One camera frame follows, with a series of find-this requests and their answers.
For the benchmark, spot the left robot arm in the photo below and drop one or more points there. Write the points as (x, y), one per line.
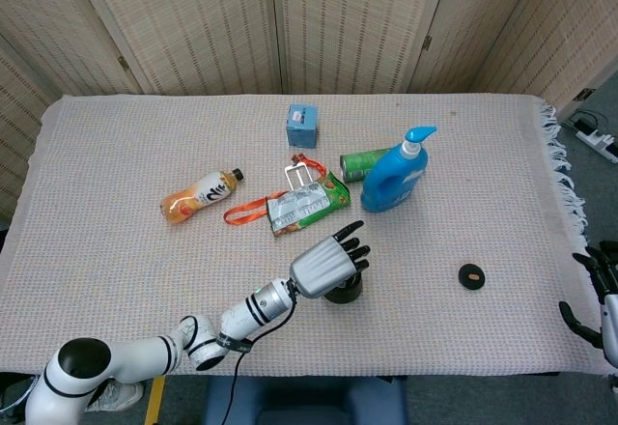
(140, 355)

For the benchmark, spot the black round container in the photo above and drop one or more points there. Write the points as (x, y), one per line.
(345, 293)

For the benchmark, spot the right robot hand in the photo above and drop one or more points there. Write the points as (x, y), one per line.
(610, 314)

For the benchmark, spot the woven fringed tablecloth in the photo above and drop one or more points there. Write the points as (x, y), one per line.
(120, 275)

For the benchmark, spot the black round cap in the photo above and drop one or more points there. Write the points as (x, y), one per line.
(469, 280)

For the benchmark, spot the orange juice bottle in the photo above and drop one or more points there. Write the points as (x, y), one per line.
(203, 195)

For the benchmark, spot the woven folding screen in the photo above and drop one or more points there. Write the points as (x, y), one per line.
(193, 24)

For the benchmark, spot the blue chair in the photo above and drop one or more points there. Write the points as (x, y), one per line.
(299, 403)

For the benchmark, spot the green snack bag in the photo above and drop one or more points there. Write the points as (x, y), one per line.
(309, 205)

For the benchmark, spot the white power strip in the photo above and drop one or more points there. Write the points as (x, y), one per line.
(598, 140)

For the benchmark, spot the small blue box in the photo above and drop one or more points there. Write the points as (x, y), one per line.
(301, 130)

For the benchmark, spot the green chips can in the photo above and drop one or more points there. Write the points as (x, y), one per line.
(359, 164)

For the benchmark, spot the white sneaker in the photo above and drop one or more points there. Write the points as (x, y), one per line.
(120, 393)

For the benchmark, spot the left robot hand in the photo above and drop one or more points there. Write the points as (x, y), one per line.
(321, 265)

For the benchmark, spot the blue pump bottle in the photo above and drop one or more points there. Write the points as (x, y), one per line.
(391, 178)

